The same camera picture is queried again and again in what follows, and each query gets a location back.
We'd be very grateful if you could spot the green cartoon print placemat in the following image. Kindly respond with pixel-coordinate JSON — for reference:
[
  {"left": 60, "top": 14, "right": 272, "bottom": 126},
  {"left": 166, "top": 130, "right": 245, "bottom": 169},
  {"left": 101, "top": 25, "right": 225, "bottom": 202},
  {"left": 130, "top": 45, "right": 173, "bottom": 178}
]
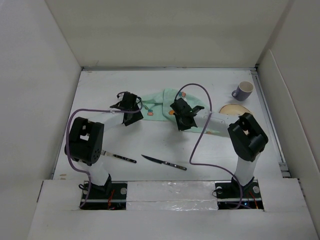
[{"left": 141, "top": 88, "right": 219, "bottom": 134}]

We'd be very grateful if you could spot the beige bird pattern plate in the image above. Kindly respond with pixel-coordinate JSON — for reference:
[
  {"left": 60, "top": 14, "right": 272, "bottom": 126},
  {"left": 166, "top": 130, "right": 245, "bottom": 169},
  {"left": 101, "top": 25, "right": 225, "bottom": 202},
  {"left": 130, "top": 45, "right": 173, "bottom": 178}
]
[{"left": 219, "top": 104, "right": 253, "bottom": 116}]

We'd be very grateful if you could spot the knife with black handle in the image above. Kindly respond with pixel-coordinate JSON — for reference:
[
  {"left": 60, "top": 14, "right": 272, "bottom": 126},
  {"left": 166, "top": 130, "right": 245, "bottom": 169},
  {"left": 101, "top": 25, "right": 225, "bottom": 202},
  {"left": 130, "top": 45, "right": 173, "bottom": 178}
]
[{"left": 141, "top": 154, "right": 187, "bottom": 171}]

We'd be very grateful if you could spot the fork with black handle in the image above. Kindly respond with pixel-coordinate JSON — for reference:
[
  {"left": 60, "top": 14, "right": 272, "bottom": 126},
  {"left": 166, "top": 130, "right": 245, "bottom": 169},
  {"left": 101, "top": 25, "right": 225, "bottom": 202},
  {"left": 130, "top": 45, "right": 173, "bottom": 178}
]
[{"left": 100, "top": 150, "right": 137, "bottom": 164}]

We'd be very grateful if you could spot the purple ceramic mug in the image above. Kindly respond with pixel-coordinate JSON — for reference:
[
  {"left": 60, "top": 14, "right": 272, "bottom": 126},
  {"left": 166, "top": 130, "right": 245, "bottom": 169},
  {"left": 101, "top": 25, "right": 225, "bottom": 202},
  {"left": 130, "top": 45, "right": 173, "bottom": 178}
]
[{"left": 231, "top": 81, "right": 254, "bottom": 102}]

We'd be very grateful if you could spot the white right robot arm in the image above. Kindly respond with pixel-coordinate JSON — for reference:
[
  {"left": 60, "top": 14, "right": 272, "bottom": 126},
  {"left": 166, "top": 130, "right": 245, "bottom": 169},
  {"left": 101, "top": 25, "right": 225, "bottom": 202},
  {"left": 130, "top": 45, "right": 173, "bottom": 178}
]
[{"left": 170, "top": 98, "right": 269, "bottom": 197}]

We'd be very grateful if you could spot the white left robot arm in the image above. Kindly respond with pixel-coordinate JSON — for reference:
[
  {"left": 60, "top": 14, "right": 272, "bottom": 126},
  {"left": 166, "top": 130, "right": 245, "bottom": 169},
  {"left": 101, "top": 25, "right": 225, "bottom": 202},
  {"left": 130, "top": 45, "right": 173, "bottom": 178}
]
[{"left": 64, "top": 91, "right": 143, "bottom": 199}]

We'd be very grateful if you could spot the silver foil tape strip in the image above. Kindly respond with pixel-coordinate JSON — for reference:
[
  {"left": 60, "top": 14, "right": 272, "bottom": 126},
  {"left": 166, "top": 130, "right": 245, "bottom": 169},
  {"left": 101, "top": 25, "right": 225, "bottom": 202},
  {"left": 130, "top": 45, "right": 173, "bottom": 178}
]
[{"left": 126, "top": 181, "right": 218, "bottom": 211}]

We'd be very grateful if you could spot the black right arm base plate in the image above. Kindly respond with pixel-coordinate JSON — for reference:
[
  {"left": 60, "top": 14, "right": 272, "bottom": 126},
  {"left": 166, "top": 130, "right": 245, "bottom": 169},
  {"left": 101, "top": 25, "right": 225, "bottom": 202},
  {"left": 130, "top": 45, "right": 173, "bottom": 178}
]
[{"left": 212, "top": 180, "right": 264, "bottom": 210}]

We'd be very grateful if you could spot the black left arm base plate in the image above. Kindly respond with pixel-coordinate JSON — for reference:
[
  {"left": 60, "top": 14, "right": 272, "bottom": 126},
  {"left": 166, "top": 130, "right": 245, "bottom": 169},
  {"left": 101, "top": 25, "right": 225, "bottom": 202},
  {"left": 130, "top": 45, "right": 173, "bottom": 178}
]
[{"left": 78, "top": 181, "right": 128, "bottom": 211}]

